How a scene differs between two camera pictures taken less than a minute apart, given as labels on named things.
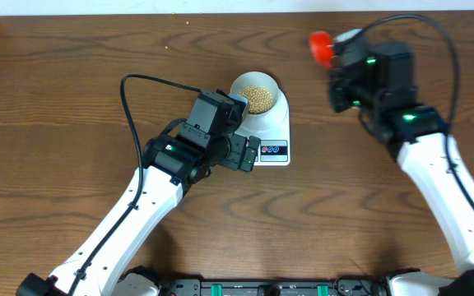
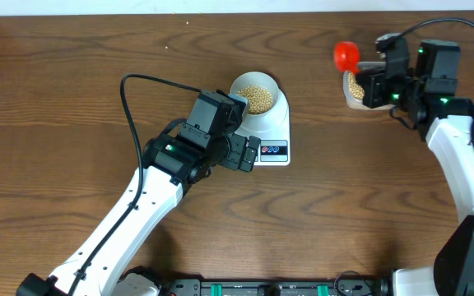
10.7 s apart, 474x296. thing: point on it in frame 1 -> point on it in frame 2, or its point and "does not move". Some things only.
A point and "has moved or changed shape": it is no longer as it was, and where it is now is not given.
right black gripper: [338, 102] -> [372, 86]
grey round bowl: [261, 90] does not move
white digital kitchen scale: [273, 130] does not move
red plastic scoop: [319, 43] has moved or changed shape
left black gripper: [233, 159] does not move
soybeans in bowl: [260, 99] does not move
